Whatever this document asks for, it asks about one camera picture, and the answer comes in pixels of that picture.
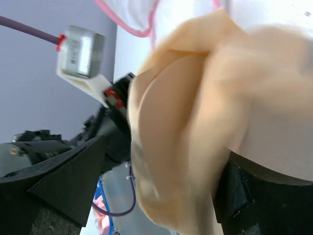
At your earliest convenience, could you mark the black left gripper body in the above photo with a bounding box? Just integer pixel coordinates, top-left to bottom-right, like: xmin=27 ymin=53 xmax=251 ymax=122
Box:
xmin=12 ymin=72 xmax=134 ymax=171

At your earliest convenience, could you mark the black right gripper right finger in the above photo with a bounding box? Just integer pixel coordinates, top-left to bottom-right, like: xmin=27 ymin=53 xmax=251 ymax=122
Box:
xmin=214 ymin=152 xmax=313 ymax=235

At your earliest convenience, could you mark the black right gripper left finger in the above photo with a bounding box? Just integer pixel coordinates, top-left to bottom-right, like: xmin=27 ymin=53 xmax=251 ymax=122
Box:
xmin=0 ymin=136 xmax=105 ymax=235

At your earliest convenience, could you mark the white mesh laundry bag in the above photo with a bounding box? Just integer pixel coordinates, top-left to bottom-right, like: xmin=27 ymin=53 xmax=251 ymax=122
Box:
xmin=95 ymin=0 xmax=313 ymax=45

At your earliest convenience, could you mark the beige bra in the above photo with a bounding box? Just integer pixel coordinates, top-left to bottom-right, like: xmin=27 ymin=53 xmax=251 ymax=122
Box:
xmin=128 ymin=9 xmax=313 ymax=235

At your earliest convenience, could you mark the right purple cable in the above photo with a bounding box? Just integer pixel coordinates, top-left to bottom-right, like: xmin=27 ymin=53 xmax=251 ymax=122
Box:
xmin=91 ymin=181 xmax=136 ymax=217

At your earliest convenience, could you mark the purple cable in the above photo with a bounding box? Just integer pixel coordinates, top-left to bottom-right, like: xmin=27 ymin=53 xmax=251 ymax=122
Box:
xmin=0 ymin=16 xmax=61 ymax=46
xmin=91 ymin=181 xmax=136 ymax=217

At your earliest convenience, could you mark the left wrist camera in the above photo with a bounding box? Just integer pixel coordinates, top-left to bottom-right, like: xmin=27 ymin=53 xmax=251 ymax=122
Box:
xmin=56 ymin=25 xmax=111 ymax=108

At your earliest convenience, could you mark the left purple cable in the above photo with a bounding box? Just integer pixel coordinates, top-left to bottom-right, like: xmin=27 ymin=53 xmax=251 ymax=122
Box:
xmin=0 ymin=16 xmax=61 ymax=46

